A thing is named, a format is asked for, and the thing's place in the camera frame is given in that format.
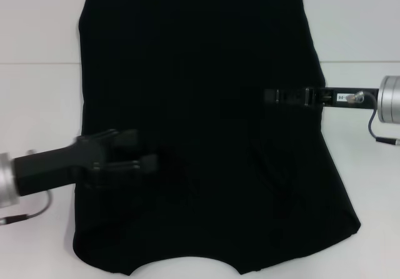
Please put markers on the black t-shirt with FREE print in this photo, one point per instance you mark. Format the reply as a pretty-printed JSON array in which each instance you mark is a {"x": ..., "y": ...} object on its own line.
[{"x": 200, "y": 57}]

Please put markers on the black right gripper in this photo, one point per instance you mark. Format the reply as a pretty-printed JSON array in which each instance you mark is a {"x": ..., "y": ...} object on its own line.
[{"x": 331, "y": 99}]

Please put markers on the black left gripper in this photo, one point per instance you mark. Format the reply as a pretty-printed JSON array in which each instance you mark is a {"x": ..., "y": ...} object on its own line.
[{"x": 53, "y": 169}]

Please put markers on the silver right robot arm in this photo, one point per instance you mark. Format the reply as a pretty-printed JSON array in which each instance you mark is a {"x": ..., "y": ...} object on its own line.
[{"x": 390, "y": 99}]

